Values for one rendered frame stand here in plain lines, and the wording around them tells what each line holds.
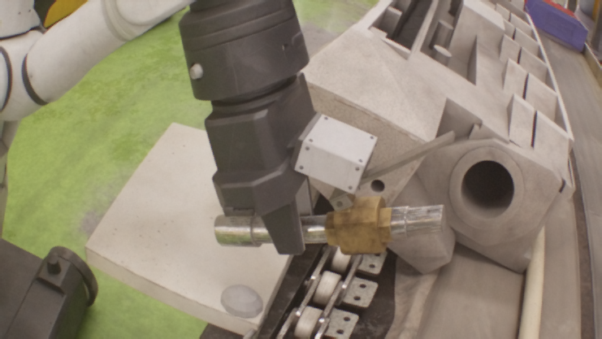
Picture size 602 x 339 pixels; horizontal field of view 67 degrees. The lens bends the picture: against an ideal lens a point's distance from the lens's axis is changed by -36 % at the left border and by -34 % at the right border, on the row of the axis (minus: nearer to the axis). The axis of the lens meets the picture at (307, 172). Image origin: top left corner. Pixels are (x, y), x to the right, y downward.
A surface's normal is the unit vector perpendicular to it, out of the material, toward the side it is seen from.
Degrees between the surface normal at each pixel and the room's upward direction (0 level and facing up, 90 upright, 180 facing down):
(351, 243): 90
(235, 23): 79
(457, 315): 0
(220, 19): 83
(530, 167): 90
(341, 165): 90
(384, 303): 0
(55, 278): 0
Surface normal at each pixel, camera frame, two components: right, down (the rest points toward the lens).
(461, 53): 0.02, -0.20
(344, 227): -0.30, 0.48
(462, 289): 0.18, -0.82
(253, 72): 0.21, 0.38
